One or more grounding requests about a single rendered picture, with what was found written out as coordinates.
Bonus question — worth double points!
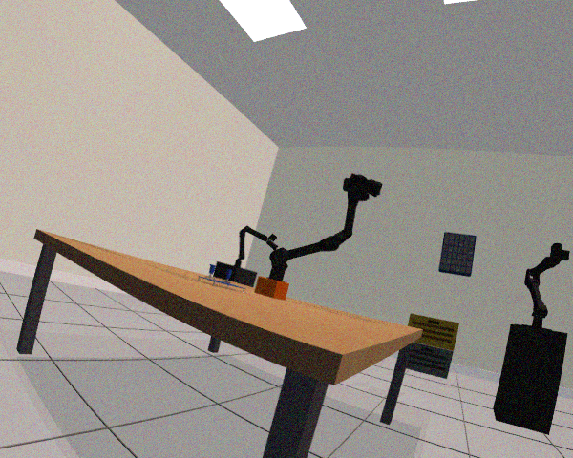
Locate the blue board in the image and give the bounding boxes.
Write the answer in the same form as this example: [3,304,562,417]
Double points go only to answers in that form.
[198,264,242,288]

